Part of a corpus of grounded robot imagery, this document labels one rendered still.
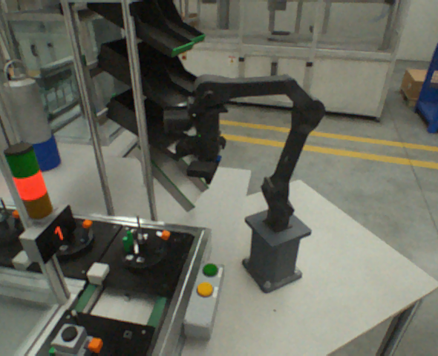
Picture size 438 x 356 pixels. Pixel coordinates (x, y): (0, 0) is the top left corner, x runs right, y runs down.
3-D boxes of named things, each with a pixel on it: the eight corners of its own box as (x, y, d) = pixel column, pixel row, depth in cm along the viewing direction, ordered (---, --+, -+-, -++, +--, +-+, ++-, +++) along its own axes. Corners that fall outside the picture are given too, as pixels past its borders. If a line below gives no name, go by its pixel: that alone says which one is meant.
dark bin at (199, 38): (203, 41, 108) (211, 20, 104) (186, 47, 98) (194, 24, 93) (135, 1, 110) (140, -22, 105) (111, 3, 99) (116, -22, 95)
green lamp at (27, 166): (45, 167, 65) (38, 145, 62) (29, 180, 61) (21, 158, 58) (24, 165, 66) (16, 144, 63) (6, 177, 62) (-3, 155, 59)
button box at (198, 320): (223, 277, 99) (224, 263, 96) (209, 341, 81) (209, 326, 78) (202, 274, 100) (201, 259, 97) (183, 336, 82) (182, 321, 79)
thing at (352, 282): (439, 290, 103) (442, 284, 101) (179, 450, 68) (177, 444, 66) (298, 184, 156) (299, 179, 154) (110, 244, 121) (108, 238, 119)
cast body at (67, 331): (96, 344, 68) (89, 325, 64) (85, 365, 64) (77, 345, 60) (60, 337, 69) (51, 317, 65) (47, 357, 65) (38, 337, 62)
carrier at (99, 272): (192, 237, 107) (191, 208, 100) (169, 297, 87) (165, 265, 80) (125, 228, 111) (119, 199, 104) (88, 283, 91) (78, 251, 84)
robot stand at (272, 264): (303, 277, 104) (312, 230, 93) (265, 294, 98) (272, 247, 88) (276, 248, 115) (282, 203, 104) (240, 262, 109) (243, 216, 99)
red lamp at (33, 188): (52, 188, 68) (45, 167, 65) (36, 201, 63) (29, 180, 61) (31, 185, 68) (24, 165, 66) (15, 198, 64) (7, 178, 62)
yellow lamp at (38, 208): (58, 206, 70) (52, 188, 68) (43, 221, 66) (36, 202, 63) (38, 204, 71) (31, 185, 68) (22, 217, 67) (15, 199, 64)
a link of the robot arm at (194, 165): (226, 116, 85) (203, 114, 86) (211, 147, 69) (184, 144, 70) (226, 144, 89) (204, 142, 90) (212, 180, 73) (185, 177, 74)
